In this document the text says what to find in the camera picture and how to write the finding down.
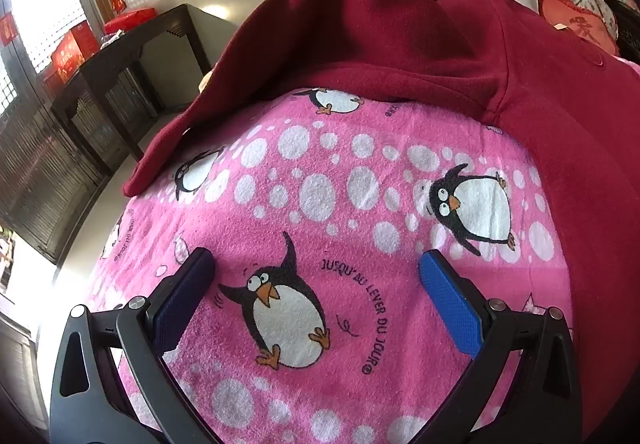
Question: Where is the flat red gift box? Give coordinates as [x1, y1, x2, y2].
[103, 7, 158, 32]

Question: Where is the pink penguin print blanket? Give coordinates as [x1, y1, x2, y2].
[82, 0, 638, 444]

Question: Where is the dark wooden lattice door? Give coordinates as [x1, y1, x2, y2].
[0, 0, 118, 265]

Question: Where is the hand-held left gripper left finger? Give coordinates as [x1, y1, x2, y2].
[49, 247, 221, 444]

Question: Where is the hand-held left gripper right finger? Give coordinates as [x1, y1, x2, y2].
[419, 249, 583, 444]

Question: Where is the large red gift box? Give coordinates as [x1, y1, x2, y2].
[50, 27, 98, 85]

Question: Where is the dark wooden console table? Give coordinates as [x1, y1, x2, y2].
[50, 3, 213, 162]

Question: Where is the red heart cushion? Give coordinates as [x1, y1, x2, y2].
[537, 0, 618, 58]

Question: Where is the dark red fleece garment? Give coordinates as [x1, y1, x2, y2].
[122, 0, 640, 430]

